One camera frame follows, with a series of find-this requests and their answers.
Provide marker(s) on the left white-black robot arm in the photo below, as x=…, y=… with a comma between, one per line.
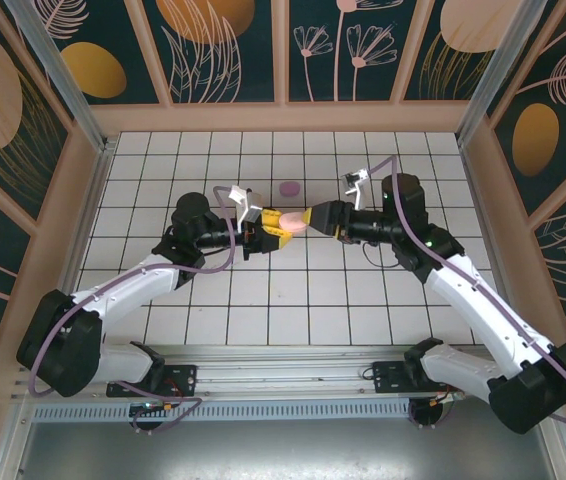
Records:
x=128, y=285

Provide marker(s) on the grey metal sheet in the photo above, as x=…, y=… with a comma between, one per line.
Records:
x=283, y=450

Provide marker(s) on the aluminium side rail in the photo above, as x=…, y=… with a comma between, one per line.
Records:
x=90, y=200
x=478, y=200

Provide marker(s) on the purple earbud charging case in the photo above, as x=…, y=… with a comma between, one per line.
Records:
x=289, y=188

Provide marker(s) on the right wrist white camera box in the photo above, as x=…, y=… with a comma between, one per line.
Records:
x=355, y=182

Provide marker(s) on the aluminium mounting rail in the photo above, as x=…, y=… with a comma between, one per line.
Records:
x=283, y=367

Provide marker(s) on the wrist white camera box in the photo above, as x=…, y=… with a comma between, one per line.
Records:
x=248, y=202
x=355, y=182

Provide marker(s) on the pink earbud charging case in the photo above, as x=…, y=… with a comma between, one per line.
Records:
x=293, y=222

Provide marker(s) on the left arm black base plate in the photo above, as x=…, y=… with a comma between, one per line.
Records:
x=183, y=377

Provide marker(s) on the aluminium frame post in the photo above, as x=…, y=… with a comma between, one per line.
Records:
x=50, y=70
x=500, y=65

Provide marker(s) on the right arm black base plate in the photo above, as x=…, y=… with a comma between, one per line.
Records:
x=388, y=375

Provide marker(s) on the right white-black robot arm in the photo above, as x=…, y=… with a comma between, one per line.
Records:
x=468, y=305

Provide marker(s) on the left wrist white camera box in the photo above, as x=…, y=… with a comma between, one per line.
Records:
x=248, y=202

